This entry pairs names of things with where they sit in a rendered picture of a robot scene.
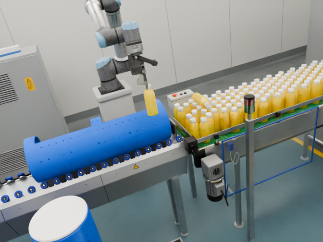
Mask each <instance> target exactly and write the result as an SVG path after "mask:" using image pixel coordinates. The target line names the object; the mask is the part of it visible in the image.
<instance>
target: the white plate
mask: <svg viewBox="0 0 323 242"><path fill-rule="evenodd" d="M86 215H87V204H86V202H85V201H84V200H83V199H82V198H80V197H78V196H63V197H60V198H57V199H54V200H52V201H50V202H48V203H47V204H45V205H44V206H43V207H42V208H40V209H39V210H38V211H37V212H36V213H35V214H34V216H33V217H32V219H31V221H30V224H29V233H30V235H31V237H32V238H33V239H34V240H36V241H38V242H53V241H56V240H59V239H62V238H64V237H66V236H68V235H69V234H71V233H72V232H74V231H75V230H76V229H77V228H78V227H79V226H80V225H81V224H82V222H83V221H84V219H85V218H86Z"/></svg>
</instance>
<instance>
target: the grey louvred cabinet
mask: <svg viewBox="0 0 323 242"><path fill-rule="evenodd" d="M20 50H21V53H19V54H15V55H11V56H8V57H4V58H0V181H1V184H5V183H7V181H6V180H5V178H6V177H10V176H12V177H13V180H17V179H19V177H17V174H18V173H21V172H23V173H25V176H29V175H31V173H29V168H28V165H27V162H26V159H25V154H24V148H23V143H24V140H25V139H26V138H29V137H33V136H37V137H38V138H39V140H40V141H41V142H43V141H46V140H49V139H52V138H55V137H58V136H62V135H65V134H68V133H70V132H69V129H68V127H67V124H66V121H65V119H64V116H63V113H62V110H61V107H60V105H59V102H58V100H57V97H56V94H55V92H54V89H53V86H52V84H51V81H50V78H49V75H48V72H47V70H46V67H45V64H44V62H43V59H42V56H41V54H40V51H39V49H38V46H37V44H36V45H32V46H28V47H24V48H20Z"/></svg>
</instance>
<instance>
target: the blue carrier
mask: <svg viewBox="0 0 323 242"><path fill-rule="evenodd" d="M156 102H157V108H158V114H157V115H155V116H148V114H147V110H143V111H140V112H136V113H133V114H130V115H127V116H124V117H120V118H117V119H114V120H111V121H107V122H104V123H102V120H101V118H100V116H99V117H96V118H93V119H90V121H91V125H92V126H91V127H88V128H84V129H82V130H78V131H75V132H72V133H68V134H65V135H62V136H58V137H55V138H52V139H49V140H46V141H43V142H41V141H40V140H39V138H38V137H37V136H33V137H29V138H26V139H25V140H24V143H23V148H24V154H25V159H26V162H27V165H28V168H29V170H30V172H31V174H32V176H33V178H34V179H35V181H36V182H38V183H41V182H45V181H47V180H50V179H53V178H56V177H59V176H62V175H65V174H67V173H70V172H73V171H76V170H79V169H83V168H85V167H88V166H91V165H94V164H97V163H100V162H103V161H105V160H108V159H111V158H114V157H118V156H121V155H123V154H126V153H129V152H132V151H135V150H138V149H141V148H144V147H147V146H149V145H153V144H156V143H159V142H161V141H164V140H167V139H170V138H171V135H172V130H171V125H170V121H169V117H168V114H167V112H166V109H165V107H164V105H163V104H162V103H161V101H160V100H158V99H156ZM104 141H105V142H104ZM41 161H42V162H41Z"/></svg>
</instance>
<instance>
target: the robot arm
mask: <svg viewBox="0 0 323 242"><path fill-rule="evenodd" d="M120 6H121V1H120V0H86V2H85V10H86V12H87V13H88V14H89V15H90V17H91V20H92V23H93V25H94V28H95V30H96V34H95V37H96V40H97V43H98V45H99V47H100V48H106V47H109V46H112V45H113V46H114V50H115V55H114V58H112V59H111V57H104V58H101V59H99V60H97V61H96V63H95V65H96V69H97V72H98V75H99V79H100V89H101V91H102V92H110V91H113V90H116V89H118V88H119V87H120V86H121V83H120V81H119V80H118V79H117V77H116V75H117V74H121V73H125V72H128V71H131V74H132V75H138V74H139V78H138V79H137V84H138V85H145V86H146V90H147V89H148V82H147V78H146V73H145V72H146V70H145V66H144V62H146V63H149V64H151V65H152V66H157V64H158V62H157V61H156V60H151V59H148V58H146V57H143V56H140V55H141V54H143V53H142V51H143V45H142V40H141V36H140V31H139V27H138V23H137V21H130V22H126V23H122V18H121V13H120ZM102 10H105V12H106V16H107V21H108V24H107V22H106V20H105V17H104V15H103V13H102ZM135 56H137V58H135Z"/></svg>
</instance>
